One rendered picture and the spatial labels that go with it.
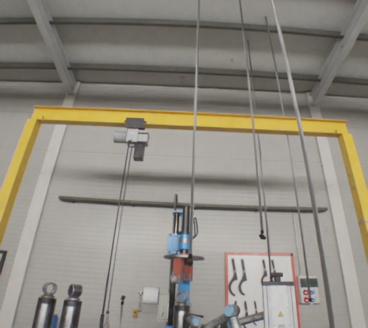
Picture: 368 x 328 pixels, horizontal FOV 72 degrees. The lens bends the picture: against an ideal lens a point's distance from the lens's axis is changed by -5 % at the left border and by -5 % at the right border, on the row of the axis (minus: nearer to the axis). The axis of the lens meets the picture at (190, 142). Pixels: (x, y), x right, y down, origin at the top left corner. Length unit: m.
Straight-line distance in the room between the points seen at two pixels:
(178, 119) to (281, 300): 2.88
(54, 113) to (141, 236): 3.11
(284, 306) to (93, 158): 5.36
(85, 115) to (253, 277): 4.55
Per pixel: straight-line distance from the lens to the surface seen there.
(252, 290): 6.13
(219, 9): 6.60
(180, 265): 3.77
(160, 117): 4.38
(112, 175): 6.66
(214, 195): 6.32
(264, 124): 4.51
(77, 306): 3.76
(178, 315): 3.92
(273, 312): 3.27
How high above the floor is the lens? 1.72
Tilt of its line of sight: 29 degrees up
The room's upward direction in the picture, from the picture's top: 2 degrees clockwise
